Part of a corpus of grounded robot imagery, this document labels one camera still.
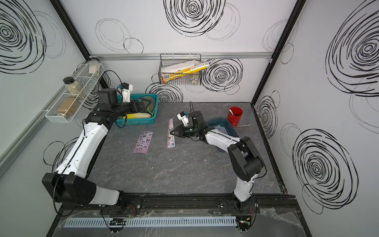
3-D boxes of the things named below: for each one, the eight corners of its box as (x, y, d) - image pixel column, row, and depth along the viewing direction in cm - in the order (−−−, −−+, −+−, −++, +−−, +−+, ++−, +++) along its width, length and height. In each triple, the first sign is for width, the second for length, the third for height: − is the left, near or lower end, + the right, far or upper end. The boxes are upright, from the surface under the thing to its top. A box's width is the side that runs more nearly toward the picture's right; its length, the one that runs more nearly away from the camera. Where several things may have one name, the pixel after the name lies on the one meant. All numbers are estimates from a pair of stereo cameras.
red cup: (228, 126, 107) (230, 117, 100) (225, 115, 114) (228, 106, 107) (240, 126, 107) (244, 117, 100) (237, 115, 114) (241, 106, 107)
